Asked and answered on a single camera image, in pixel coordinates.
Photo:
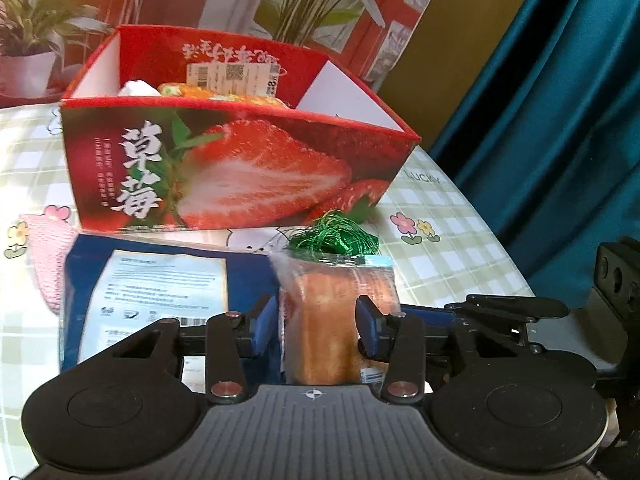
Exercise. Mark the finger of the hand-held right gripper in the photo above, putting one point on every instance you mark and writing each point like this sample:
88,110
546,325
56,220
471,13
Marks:
510,307

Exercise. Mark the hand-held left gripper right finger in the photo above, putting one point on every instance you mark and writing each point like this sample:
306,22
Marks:
367,330

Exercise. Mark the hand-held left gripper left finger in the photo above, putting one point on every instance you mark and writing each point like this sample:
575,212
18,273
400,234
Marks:
264,327

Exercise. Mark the sliced bread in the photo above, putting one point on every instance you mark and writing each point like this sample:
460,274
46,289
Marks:
325,320

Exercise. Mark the blue packet with white label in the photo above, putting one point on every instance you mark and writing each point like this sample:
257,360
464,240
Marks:
150,285

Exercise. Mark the red strawberry print cardboard box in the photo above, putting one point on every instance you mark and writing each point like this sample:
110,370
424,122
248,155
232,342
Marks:
235,160

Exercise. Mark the pink knitted scarf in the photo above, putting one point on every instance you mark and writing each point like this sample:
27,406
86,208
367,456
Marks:
47,255

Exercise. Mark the orange snack packet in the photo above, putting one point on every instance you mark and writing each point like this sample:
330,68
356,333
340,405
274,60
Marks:
225,94

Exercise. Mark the white face mask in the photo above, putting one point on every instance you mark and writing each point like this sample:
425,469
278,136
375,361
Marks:
137,89

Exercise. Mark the green metallic ribbon tie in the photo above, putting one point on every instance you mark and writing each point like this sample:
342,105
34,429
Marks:
330,240

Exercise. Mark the green checked bunny tablecloth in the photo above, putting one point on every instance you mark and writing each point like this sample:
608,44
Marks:
450,220

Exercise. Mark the teal curtain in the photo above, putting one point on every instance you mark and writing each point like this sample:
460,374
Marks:
550,85

